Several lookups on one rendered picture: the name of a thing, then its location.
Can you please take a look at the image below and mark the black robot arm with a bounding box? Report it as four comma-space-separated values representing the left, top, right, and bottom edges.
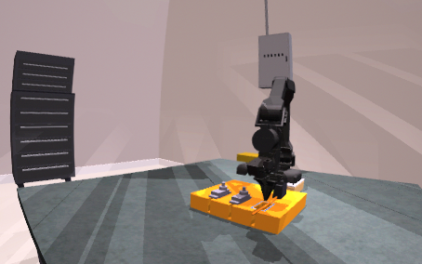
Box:
246, 76, 296, 178

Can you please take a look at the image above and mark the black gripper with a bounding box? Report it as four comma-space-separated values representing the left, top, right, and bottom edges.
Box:
236, 149, 302, 202

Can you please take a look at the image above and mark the orange flat deck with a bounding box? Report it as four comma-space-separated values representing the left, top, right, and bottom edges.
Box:
191, 180, 307, 234

